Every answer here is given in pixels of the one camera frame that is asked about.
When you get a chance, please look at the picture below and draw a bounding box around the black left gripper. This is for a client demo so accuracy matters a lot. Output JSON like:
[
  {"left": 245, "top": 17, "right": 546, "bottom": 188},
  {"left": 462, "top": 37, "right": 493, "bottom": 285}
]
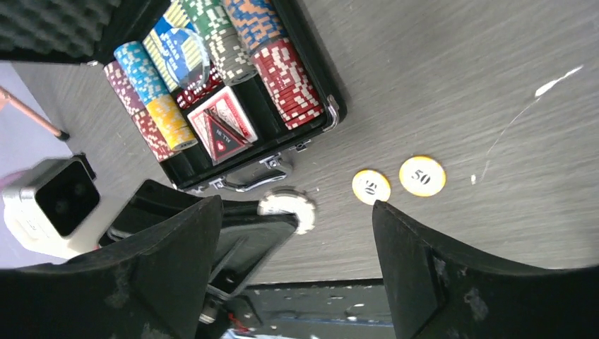
[{"left": 98, "top": 180, "right": 298, "bottom": 338}]

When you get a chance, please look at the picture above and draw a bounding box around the blue orange chip stack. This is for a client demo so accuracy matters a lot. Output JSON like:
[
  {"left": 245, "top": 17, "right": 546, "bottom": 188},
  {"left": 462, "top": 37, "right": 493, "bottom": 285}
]
[{"left": 221, "top": 0, "right": 288, "bottom": 54}]

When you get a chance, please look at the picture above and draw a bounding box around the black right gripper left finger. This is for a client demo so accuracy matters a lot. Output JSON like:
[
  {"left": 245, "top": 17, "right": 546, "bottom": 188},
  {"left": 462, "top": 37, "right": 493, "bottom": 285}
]
[{"left": 1, "top": 196, "right": 223, "bottom": 338}]

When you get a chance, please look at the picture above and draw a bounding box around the red 100 chip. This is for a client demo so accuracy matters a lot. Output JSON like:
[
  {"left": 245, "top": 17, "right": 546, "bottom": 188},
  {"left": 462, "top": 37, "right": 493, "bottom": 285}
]
[{"left": 398, "top": 155, "right": 447, "bottom": 197}]

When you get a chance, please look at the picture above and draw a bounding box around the purple poker chip stack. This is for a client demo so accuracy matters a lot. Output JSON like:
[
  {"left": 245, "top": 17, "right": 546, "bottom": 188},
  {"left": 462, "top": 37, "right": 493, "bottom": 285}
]
[{"left": 103, "top": 61, "right": 145, "bottom": 116}]

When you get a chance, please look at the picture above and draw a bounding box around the white 1 chip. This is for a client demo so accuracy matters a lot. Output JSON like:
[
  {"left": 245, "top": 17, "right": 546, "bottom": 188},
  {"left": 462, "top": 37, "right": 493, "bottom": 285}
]
[{"left": 257, "top": 187, "right": 317, "bottom": 235}]

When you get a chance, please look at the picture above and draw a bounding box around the green chip stack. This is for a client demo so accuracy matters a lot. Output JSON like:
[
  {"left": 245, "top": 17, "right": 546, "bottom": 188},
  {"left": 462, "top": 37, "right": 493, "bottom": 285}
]
[{"left": 181, "top": 0, "right": 257, "bottom": 86}]

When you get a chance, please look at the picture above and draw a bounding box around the blue Texas Hold'em card deck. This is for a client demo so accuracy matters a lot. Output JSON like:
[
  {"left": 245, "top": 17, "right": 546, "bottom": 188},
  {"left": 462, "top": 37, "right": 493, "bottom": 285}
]
[{"left": 143, "top": 1, "right": 208, "bottom": 92}]

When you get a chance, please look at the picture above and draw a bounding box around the triangular all in button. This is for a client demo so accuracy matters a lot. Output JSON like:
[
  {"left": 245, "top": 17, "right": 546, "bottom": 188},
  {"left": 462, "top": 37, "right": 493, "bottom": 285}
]
[{"left": 203, "top": 109, "right": 252, "bottom": 165}]

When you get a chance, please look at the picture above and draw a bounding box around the red backed card deck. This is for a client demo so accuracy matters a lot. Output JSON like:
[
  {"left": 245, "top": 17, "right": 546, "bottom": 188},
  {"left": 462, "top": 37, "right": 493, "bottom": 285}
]
[{"left": 187, "top": 86, "right": 258, "bottom": 160}]

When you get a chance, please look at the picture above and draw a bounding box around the black aluminium poker case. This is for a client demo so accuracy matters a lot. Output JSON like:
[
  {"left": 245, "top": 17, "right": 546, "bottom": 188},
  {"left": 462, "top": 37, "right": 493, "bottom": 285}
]
[{"left": 0, "top": 0, "right": 348, "bottom": 194}]

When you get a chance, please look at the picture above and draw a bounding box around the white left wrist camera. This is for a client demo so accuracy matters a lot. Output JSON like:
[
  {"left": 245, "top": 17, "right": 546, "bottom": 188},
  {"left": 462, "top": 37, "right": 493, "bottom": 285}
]
[{"left": 1, "top": 153, "right": 126, "bottom": 259}]

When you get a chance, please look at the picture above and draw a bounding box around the clear acrylic dealer disc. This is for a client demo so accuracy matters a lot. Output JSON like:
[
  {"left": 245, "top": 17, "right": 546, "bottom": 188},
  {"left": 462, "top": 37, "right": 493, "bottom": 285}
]
[{"left": 159, "top": 28, "right": 210, "bottom": 89}]

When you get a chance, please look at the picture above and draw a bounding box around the yellow chip stack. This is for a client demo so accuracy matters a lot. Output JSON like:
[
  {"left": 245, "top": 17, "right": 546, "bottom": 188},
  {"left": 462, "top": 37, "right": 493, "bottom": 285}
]
[{"left": 146, "top": 95, "right": 198, "bottom": 151}]

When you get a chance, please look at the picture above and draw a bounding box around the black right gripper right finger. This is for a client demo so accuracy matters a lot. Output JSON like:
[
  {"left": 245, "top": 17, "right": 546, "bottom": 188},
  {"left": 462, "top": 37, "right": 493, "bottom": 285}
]
[{"left": 372, "top": 201, "right": 598, "bottom": 338}]

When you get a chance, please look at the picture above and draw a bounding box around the red chip stack right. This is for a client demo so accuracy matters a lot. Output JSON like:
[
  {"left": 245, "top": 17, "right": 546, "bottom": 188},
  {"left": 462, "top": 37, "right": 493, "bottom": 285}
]
[{"left": 251, "top": 37, "right": 324, "bottom": 130}]

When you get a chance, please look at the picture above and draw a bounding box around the dark red chip stack left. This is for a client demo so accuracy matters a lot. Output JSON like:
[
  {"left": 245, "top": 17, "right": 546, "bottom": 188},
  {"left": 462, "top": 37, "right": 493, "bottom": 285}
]
[{"left": 131, "top": 110, "right": 178, "bottom": 162}]

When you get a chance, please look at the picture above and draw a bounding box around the light blue chip stack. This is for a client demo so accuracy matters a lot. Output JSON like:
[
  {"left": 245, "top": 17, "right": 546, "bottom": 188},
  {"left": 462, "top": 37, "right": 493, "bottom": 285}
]
[{"left": 114, "top": 41, "right": 170, "bottom": 105}]

